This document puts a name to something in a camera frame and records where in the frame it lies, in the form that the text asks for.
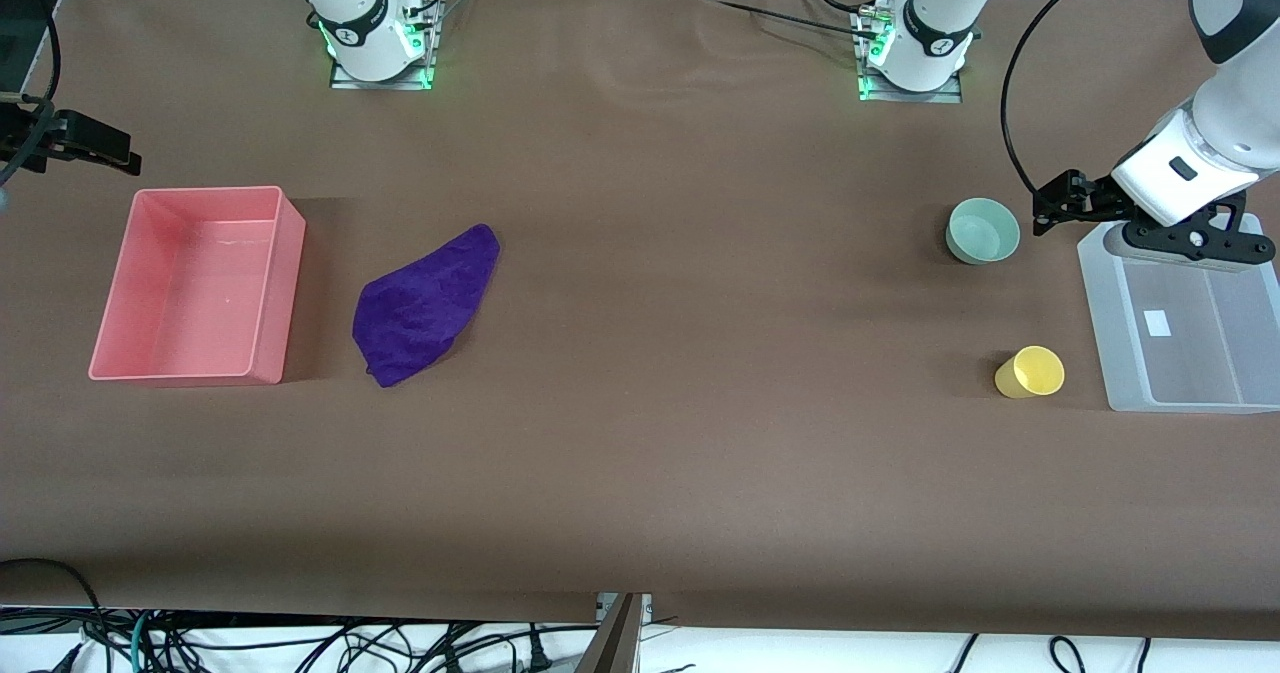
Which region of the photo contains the pale green bowl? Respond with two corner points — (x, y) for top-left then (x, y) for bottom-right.
(945, 198), (1022, 266)

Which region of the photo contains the yellow cup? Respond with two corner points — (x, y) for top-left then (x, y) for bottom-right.
(994, 346), (1066, 400)

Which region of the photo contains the purple cloth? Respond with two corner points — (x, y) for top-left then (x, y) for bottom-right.
(352, 223), (501, 389)

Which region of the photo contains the pink plastic bin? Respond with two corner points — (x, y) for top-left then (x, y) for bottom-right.
(88, 186), (307, 386)

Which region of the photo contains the clear plastic bin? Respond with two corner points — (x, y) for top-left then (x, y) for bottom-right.
(1077, 211), (1280, 414)

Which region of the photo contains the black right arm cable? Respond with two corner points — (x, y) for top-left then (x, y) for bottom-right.
(0, 0), (61, 189)

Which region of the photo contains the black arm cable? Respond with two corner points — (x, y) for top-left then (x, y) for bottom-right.
(1003, 0), (1136, 199)
(0, 0), (61, 189)

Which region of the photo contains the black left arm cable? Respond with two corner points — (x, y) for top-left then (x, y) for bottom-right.
(1003, 0), (1136, 199)

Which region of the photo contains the black cable on table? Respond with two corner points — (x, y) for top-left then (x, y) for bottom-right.
(680, 0), (881, 30)

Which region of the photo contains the black looped floor cable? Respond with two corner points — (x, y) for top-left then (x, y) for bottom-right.
(0, 558), (106, 654)

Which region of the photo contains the metal table bracket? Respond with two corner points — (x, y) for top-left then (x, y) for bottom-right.
(578, 593), (653, 673)

